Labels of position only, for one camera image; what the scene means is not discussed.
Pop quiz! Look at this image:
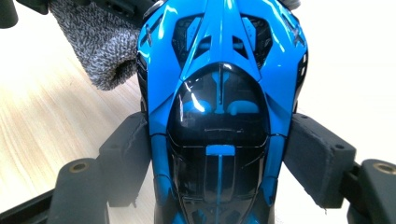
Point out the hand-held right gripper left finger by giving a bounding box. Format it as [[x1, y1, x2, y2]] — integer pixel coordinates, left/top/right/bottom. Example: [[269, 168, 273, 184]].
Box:
[[99, 112, 152, 208]]

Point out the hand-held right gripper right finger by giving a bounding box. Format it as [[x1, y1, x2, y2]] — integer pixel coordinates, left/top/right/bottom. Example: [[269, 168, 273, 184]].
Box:
[[283, 113, 357, 209]]

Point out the fuzzy grey sock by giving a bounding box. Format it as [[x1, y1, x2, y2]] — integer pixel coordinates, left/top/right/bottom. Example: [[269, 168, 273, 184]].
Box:
[[49, 0, 148, 91]]

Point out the blue toy car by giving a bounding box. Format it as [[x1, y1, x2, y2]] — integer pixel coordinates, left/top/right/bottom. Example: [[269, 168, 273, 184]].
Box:
[[136, 0, 309, 224]]

